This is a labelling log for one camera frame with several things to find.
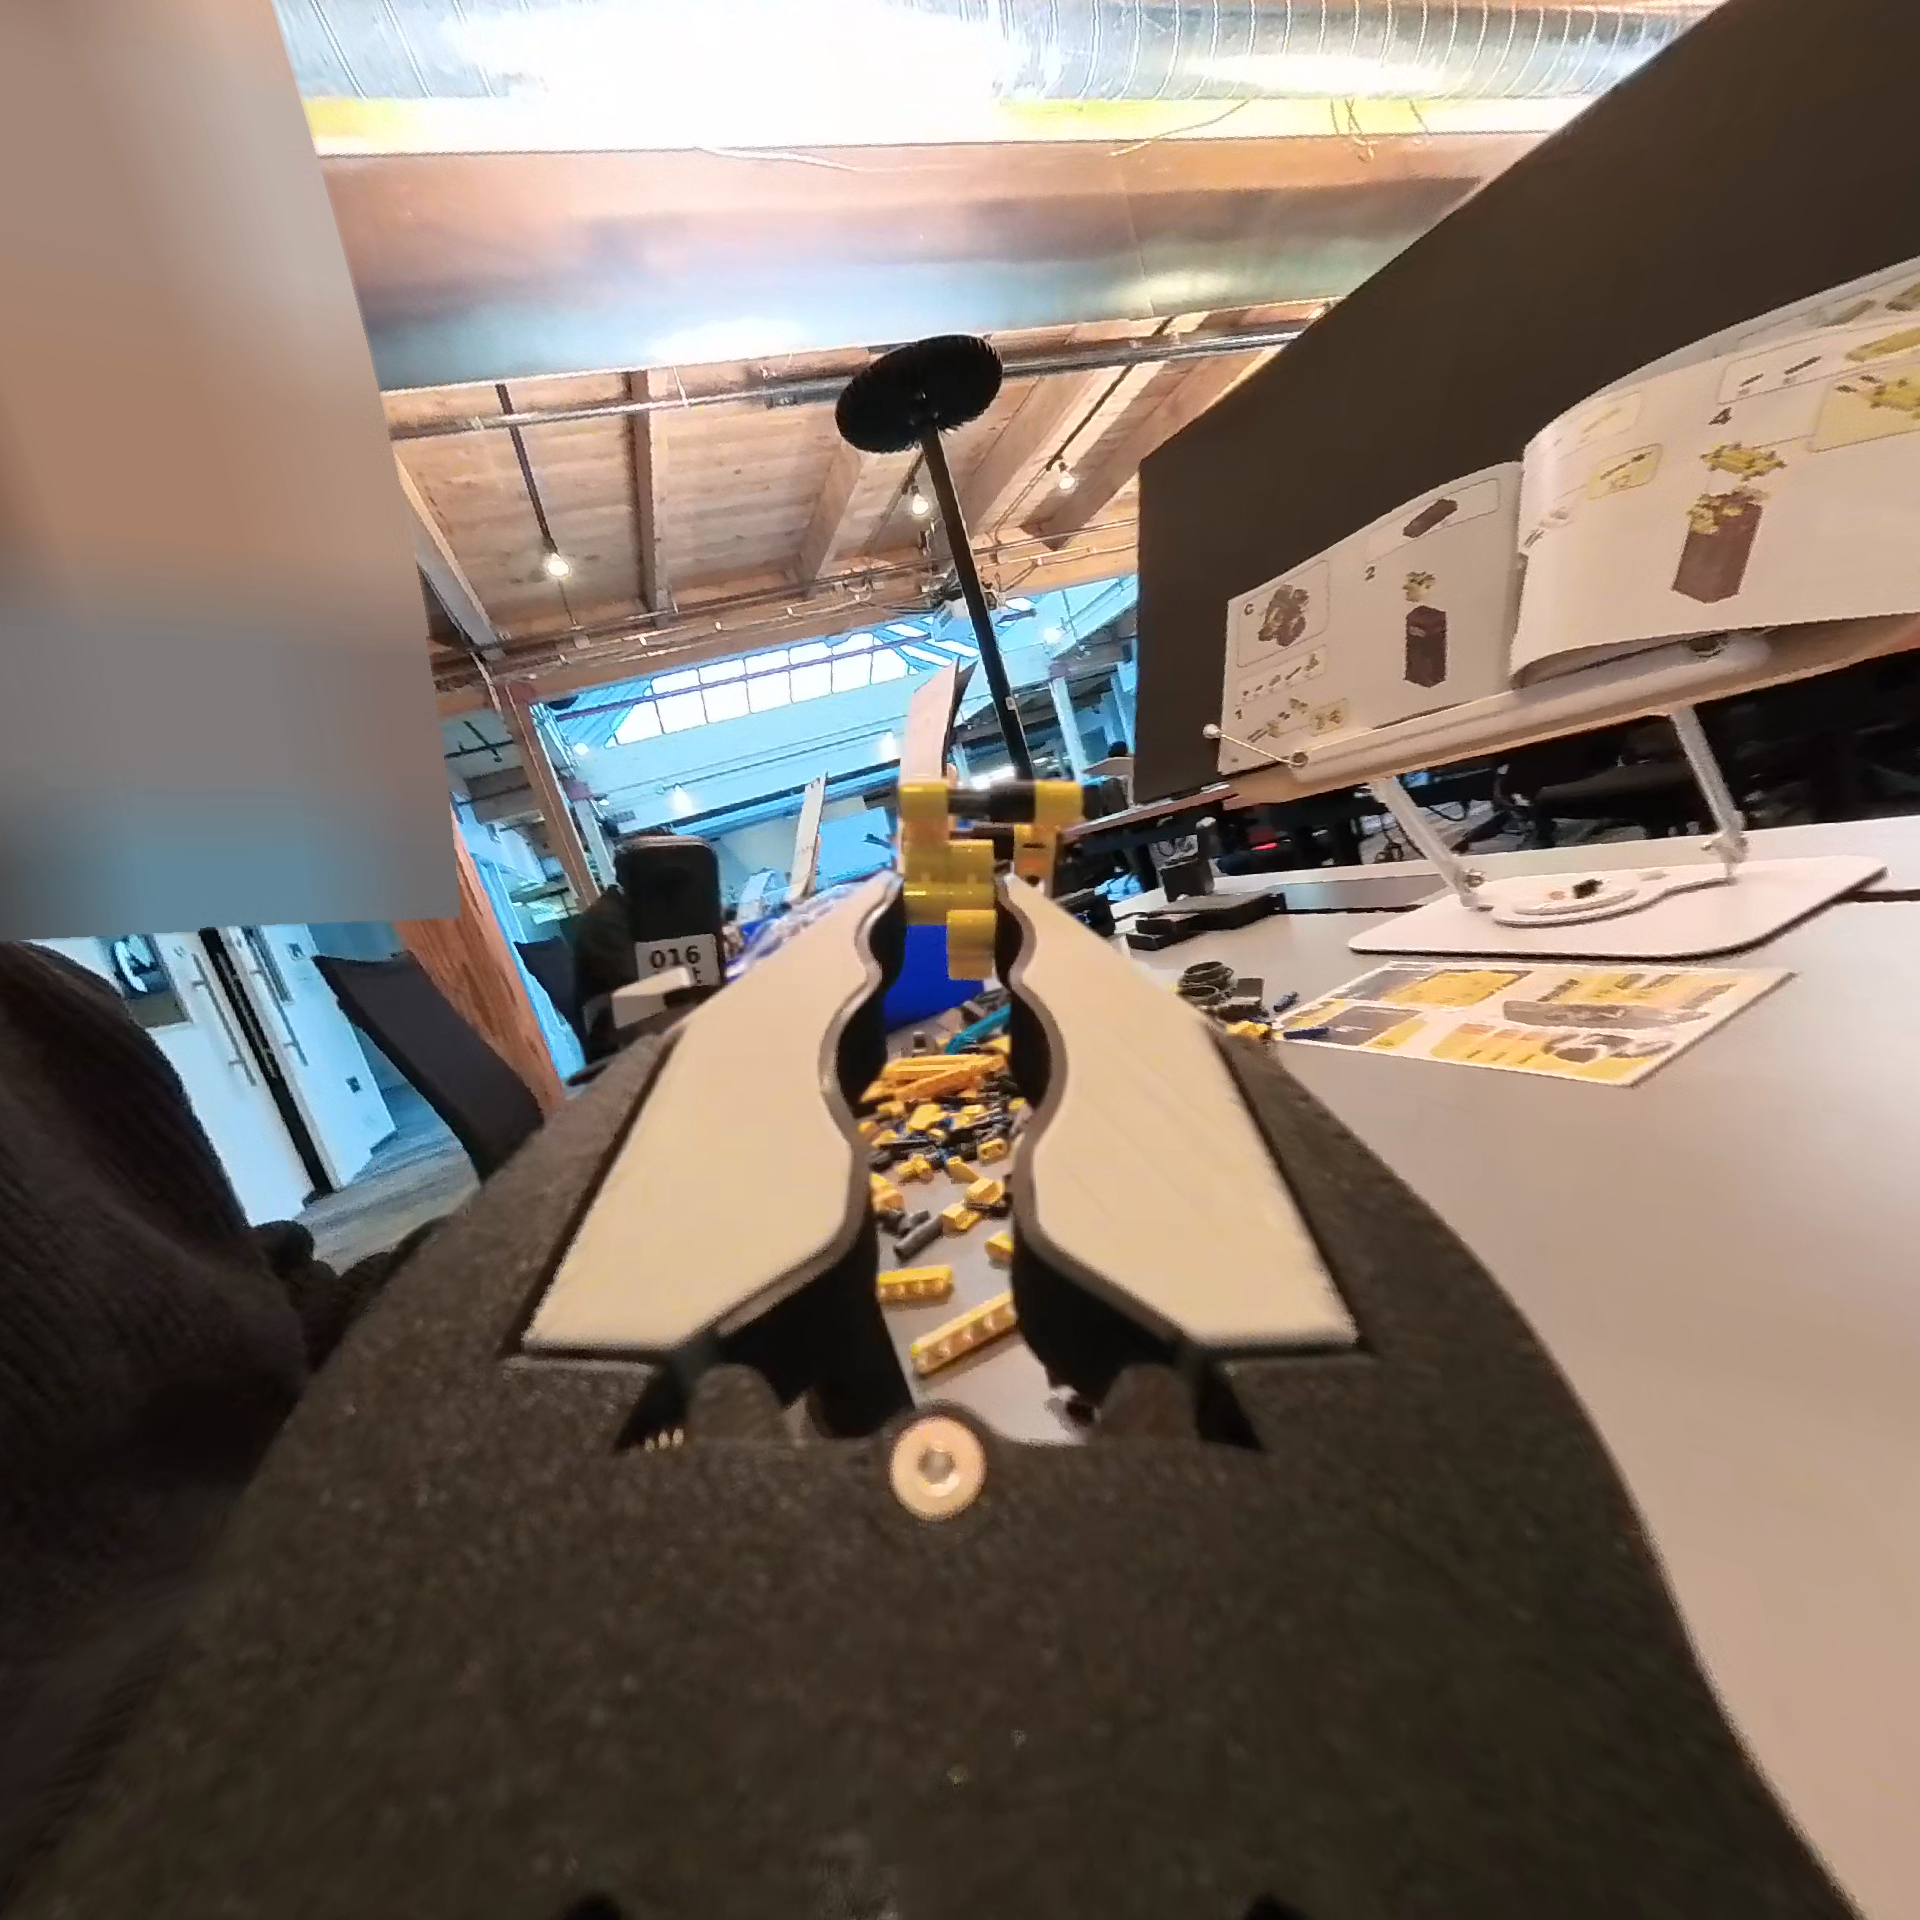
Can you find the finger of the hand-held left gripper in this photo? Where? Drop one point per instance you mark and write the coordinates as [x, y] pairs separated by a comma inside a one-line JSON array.
[[932, 734], [811, 839]]

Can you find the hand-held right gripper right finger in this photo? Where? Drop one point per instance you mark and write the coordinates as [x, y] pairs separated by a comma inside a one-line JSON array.
[[1184, 1186]]

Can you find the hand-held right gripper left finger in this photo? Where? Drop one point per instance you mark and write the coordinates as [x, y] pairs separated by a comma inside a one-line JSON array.
[[704, 1172]]

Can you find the yellow toy brick assembly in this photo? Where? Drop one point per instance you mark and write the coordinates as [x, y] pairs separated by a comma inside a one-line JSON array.
[[944, 869]]

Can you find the black toy gear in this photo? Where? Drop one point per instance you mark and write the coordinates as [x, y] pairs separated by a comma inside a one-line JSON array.
[[917, 394]]

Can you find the black toy tyre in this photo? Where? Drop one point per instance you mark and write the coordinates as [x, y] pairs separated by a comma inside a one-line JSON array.
[[1214, 986]]

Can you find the blue plastic bin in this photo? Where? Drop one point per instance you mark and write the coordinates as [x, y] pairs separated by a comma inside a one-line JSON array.
[[938, 998]]

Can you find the pile of mixed toy bricks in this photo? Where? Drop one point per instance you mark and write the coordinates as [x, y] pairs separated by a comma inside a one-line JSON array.
[[944, 1079]]

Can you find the black flat device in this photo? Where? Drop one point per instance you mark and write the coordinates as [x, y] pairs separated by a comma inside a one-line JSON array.
[[1200, 912]]

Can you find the yellow black sticker sheet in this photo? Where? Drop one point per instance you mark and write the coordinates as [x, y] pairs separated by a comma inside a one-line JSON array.
[[1501, 1021]]

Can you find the white book stand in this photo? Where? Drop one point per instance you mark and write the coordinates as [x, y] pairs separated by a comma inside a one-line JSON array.
[[1652, 909]]

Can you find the large black panel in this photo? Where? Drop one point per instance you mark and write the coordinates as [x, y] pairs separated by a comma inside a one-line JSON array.
[[1424, 301]]

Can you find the open instruction booklet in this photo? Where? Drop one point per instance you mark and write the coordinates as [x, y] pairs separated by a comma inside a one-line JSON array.
[[1652, 495]]

